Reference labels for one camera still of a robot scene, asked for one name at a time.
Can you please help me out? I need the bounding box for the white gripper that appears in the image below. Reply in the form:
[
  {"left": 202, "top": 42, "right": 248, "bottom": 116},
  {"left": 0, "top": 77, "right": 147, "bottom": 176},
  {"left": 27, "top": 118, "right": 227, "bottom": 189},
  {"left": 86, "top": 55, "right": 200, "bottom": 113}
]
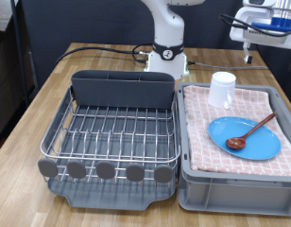
[{"left": 230, "top": 6, "right": 291, "bottom": 73}]

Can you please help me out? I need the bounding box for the white mug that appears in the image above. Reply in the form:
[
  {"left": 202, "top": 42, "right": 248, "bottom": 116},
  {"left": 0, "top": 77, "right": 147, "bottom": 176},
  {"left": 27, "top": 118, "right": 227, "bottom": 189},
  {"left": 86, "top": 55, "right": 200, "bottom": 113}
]
[{"left": 207, "top": 71, "right": 237, "bottom": 110}]

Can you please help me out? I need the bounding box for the blue plate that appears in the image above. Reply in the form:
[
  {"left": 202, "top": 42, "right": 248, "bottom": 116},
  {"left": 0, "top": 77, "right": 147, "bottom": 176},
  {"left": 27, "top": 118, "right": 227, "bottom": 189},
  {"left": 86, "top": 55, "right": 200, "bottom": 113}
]
[{"left": 207, "top": 115, "right": 282, "bottom": 161}]

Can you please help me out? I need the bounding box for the brown wooden spoon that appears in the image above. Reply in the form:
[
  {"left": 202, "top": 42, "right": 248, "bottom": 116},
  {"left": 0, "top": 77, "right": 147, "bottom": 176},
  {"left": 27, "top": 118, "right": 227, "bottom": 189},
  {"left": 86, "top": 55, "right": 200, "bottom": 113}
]
[{"left": 226, "top": 113, "right": 277, "bottom": 150}]

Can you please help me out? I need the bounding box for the grey dish drying rack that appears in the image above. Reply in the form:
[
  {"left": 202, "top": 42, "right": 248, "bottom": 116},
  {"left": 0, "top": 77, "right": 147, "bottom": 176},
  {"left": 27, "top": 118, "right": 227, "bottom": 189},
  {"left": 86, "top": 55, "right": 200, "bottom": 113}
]
[{"left": 41, "top": 84, "right": 181, "bottom": 212}]

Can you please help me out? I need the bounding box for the pink checked cloth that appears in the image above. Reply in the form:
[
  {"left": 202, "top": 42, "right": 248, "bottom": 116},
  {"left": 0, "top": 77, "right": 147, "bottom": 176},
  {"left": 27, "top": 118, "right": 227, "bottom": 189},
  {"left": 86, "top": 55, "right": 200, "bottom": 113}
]
[{"left": 182, "top": 84, "right": 291, "bottom": 178}]

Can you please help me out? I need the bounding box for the grey plastic crate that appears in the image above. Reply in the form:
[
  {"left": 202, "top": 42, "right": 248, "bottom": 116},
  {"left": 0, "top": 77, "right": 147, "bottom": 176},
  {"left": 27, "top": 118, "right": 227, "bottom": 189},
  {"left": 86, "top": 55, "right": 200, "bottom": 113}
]
[{"left": 176, "top": 81, "right": 291, "bottom": 218}]

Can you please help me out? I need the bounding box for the dark grey cutlery holder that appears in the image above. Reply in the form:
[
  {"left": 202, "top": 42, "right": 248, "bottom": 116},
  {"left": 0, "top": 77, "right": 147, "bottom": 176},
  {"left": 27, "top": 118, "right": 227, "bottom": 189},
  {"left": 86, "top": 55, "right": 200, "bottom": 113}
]
[{"left": 70, "top": 69, "right": 177, "bottom": 110}]

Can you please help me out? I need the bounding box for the black curtain backdrop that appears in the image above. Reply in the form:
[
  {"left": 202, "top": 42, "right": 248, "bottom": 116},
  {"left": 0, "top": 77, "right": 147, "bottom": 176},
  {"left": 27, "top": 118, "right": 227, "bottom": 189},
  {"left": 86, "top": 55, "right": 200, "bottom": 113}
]
[{"left": 21, "top": 0, "right": 291, "bottom": 110}]

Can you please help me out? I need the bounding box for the dark cabinet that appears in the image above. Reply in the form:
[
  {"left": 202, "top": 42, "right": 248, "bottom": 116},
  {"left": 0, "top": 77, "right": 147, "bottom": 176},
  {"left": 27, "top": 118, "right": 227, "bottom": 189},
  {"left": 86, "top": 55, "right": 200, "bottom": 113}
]
[{"left": 0, "top": 29, "right": 40, "bottom": 152}]

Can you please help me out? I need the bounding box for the grey shelf board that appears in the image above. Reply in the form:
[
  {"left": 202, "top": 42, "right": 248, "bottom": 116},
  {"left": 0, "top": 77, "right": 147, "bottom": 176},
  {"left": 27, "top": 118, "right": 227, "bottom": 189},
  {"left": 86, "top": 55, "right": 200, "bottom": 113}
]
[{"left": 0, "top": 0, "right": 19, "bottom": 32}]

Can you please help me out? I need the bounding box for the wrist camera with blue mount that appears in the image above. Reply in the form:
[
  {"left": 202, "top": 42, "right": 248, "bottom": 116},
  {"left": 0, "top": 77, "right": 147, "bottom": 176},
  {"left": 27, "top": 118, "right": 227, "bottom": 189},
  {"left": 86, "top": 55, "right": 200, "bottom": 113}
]
[{"left": 243, "top": 17, "right": 291, "bottom": 44}]

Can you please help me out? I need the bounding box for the grey cable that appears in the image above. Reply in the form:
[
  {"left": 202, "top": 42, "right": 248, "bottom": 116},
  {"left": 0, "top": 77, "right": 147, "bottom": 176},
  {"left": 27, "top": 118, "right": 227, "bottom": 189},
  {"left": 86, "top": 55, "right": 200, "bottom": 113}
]
[{"left": 186, "top": 61, "right": 270, "bottom": 70}]

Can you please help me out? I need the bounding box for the black cable loop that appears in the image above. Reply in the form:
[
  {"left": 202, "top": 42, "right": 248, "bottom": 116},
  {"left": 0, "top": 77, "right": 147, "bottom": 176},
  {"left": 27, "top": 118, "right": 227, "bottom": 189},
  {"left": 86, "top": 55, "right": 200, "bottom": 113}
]
[{"left": 131, "top": 43, "right": 154, "bottom": 63}]

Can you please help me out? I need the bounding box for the thick black cable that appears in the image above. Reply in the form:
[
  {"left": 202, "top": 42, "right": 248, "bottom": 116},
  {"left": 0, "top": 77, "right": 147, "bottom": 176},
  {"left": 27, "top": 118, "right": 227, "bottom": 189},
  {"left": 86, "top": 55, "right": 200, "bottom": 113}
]
[{"left": 54, "top": 46, "right": 140, "bottom": 66}]

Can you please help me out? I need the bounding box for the steel wire dish rack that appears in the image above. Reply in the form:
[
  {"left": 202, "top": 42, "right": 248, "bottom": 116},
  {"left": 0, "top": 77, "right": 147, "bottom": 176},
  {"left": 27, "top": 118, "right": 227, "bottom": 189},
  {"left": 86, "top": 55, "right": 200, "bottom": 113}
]
[{"left": 37, "top": 84, "right": 181, "bottom": 185}]

